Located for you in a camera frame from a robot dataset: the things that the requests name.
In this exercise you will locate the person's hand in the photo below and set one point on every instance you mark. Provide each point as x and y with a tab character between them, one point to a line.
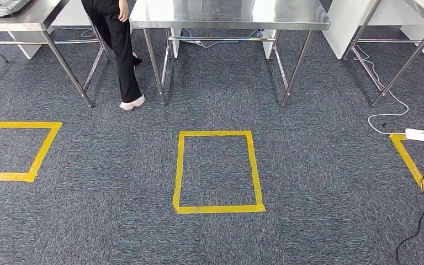
123	10

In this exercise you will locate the person's pink shoe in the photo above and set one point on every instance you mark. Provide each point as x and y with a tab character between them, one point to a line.
134	55
131	103

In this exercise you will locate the white desk side panel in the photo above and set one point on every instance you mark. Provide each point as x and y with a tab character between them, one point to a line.
175	44
268	47

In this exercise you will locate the white power strip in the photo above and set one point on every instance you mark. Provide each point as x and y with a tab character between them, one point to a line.
193	42
416	135

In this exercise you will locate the yellow floor tape square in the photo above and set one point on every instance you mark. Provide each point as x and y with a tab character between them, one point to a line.
14	125
215	209
410	165

